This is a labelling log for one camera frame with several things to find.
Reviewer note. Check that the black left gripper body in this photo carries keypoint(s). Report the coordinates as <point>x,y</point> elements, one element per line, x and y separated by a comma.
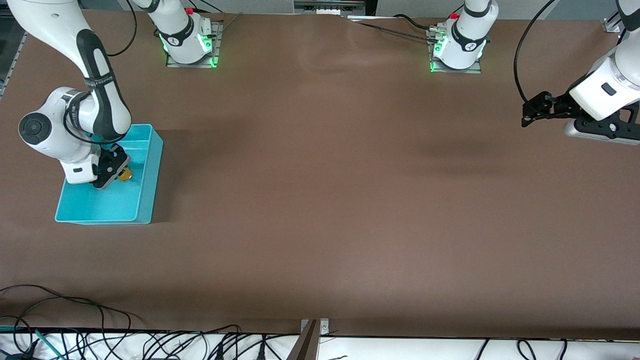
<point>561,104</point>

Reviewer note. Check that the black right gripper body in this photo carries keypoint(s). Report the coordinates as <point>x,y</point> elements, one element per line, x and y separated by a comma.
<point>116,161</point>

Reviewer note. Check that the yellow beetle toy car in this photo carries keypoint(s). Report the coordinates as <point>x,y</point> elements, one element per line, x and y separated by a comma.
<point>125,175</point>

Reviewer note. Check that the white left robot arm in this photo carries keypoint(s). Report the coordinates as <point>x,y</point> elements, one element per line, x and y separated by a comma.
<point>595,102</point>

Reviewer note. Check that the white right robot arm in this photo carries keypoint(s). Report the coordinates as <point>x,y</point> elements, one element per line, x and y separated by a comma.
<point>55,30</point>

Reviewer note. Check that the turquoise plastic bin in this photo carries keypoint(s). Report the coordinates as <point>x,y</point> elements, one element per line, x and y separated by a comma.
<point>135,200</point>

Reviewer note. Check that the white flat strip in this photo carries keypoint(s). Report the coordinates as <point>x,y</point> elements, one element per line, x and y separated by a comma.
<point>370,18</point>

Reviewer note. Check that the grey power strip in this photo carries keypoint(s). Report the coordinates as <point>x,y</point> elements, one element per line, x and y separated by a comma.
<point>330,6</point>

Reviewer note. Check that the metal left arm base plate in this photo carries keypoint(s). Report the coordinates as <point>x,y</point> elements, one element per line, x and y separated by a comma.
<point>475,70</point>

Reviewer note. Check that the small aluminium bracket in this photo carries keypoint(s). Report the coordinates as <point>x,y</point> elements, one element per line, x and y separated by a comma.
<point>612,26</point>

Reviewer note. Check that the aluminium frame rail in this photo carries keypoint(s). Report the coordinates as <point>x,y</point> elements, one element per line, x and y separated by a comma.
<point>12,62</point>

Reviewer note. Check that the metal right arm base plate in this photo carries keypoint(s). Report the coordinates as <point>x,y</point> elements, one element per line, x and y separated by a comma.
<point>218,45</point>

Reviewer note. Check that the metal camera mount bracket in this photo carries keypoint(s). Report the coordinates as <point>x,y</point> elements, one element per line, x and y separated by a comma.
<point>315,327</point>

